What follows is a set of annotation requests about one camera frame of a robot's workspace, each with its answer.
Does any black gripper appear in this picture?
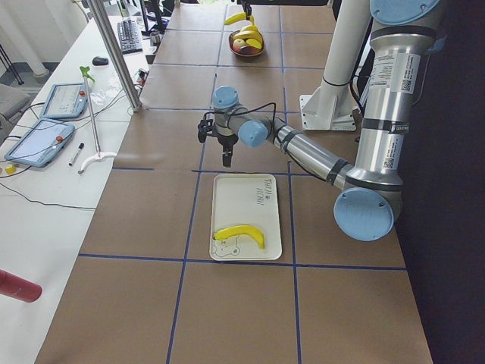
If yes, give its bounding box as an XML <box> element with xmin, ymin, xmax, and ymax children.
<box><xmin>197</xmin><ymin>113</ymin><xmax>239</xmax><ymax>168</ymax></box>
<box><xmin>242</xmin><ymin>0</ymin><xmax>253</xmax><ymax>24</ymax></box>

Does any yellow banana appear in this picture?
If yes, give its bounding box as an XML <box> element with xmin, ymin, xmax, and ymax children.
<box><xmin>224</xmin><ymin>12</ymin><xmax>247</xmax><ymax>25</ymax></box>
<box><xmin>213</xmin><ymin>224</ymin><xmax>265</xmax><ymax>249</ymax></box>
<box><xmin>233</xmin><ymin>30</ymin><xmax>264</xmax><ymax>44</ymax></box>
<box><xmin>240</xmin><ymin>24</ymin><xmax>259</xmax><ymax>33</ymax></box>

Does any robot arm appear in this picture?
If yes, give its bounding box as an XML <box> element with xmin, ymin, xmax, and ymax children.
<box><xmin>198</xmin><ymin>1</ymin><xmax>446</xmax><ymax>241</ymax></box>

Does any woven wicker basket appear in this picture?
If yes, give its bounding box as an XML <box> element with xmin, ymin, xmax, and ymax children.
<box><xmin>228</xmin><ymin>31</ymin><xmax>264</xmax><ymax>58</ymax></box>

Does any yellow starfruit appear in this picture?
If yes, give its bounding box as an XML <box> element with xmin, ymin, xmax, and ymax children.
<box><xmin>246</xmin><ymin>38</ymin><xmax>262</xmax><ymax>49</ymax></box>

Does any red and yellow apple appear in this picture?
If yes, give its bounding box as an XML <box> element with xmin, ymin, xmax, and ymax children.
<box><xmin>232</xmin><ymin>39</ymin><xmax>249</xmax><ymax>55</ymax></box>

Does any white bear tray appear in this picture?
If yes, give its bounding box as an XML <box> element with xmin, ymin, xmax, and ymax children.
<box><xmin>209</xmin><ymin>174</ymin><xmax>282</xmax><ymax>261</ymax></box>

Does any metal cup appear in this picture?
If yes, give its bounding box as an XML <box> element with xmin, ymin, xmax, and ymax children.
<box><xmin>149</xmin><ymin>30</ymin><xmax>161</xmax><ymax>46</ymax></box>

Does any white reacher grabber tool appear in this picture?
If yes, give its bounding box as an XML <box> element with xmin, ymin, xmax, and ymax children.
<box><xmin>78</xmin><ymin>66</ymin><xmax>117</xmax><ymax>174</ymax></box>

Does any black keyboard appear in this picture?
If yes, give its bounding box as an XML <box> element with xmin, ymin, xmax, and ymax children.
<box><xmin>117</xmin><ymin>18</ymin><xmax>143</xmax><ymax>55</ymax></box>

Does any black marker pen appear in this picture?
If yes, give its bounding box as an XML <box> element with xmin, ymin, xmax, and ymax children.
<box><xmin>68</xmin><ymin>143</ymin><xmax>85</xmax><ymax>167</ymax></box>

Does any black computer mouse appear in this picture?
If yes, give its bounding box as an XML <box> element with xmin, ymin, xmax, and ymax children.
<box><xmin>92</xmin><ymin>56</ymin><xmax>109</xmax><ymax>66</ymax></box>

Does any far teach pendant tablet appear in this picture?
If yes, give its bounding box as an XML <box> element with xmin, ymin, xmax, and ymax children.
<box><xmin>41</xmin><ymin>83</ymin><xmax>87</xmax><ymax>119</ymax></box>

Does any teach pendant tablet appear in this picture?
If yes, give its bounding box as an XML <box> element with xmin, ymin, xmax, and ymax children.
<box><xmin>41</xmin><ymin>83</ymin><xmax>87</xmax><ymax>119</ymax></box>
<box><xmin>5</xmin><ymin>117</ymin><xmax>75</xmax><ymax>168</ymax></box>

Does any white side table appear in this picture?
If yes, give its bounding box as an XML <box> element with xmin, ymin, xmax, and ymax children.
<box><xmin>0</xmin><ymin>14</ymin><xmax>156</xmax><ymax>364</ymax></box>

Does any near teach pendant tablet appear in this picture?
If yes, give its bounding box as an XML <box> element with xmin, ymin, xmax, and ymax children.
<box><xmin>5</xmin><ymin>117</ymin><xmax>75</xmax><ymax>168</ymax></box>

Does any small yellow object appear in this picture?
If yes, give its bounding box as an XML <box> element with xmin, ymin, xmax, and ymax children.
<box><xmin>5</xmin><ymin>164</ymin><xmax>16</xmax><ymax>175</ymax></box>

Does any red cylinder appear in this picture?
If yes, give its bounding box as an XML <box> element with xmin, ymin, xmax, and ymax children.
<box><xmin>0</xmin><ymin>270</ymin><xmax>42</xmax><ymax>303</ymax></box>

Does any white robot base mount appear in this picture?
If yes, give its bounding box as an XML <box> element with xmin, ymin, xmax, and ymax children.
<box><xmin>299</xmin><ymin>0</ymin><xmax>371</xmax><ymax>131</ymax></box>

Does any aluminium frame post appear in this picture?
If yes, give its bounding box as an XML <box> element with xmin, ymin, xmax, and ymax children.
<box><xmin>88</xmin><ymin>0</ymin><xmax>142</xmax><ymax>114</ymax></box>

